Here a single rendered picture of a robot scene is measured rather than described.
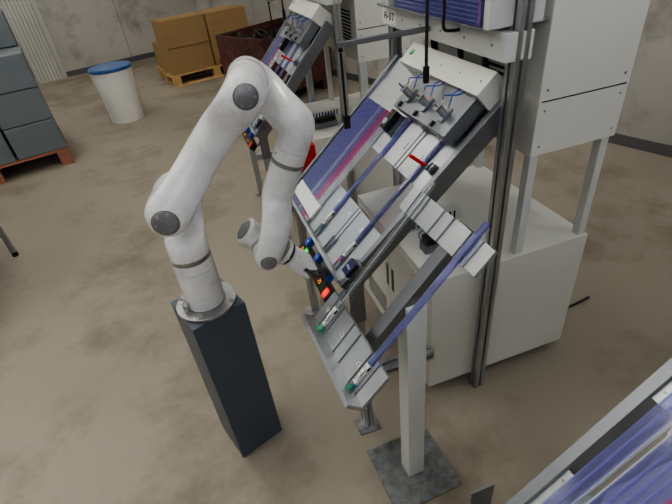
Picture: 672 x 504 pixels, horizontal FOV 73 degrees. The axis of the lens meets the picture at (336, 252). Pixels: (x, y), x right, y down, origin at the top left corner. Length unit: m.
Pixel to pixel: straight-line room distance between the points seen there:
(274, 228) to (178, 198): 0.26
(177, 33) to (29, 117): 2.69
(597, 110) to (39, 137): 4.60
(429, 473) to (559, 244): 0.95
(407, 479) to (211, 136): 1.33
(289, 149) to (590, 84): 0.90
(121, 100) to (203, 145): 4.80
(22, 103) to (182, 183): 3.94
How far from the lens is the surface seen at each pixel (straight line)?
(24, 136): 5.16
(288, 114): 1.17
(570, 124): 1.59
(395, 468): 1.85
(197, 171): 1.22
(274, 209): 1.25
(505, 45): 1.31
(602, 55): 1.58
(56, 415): 2.48
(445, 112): 1.41
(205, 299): 1.44
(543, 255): 1.83
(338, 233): 1.58
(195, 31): 7.17
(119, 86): 5.93
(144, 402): 2.30
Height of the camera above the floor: 1.64
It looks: 36 degrees down
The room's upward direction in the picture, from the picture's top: 7 degrees counter-clockwise
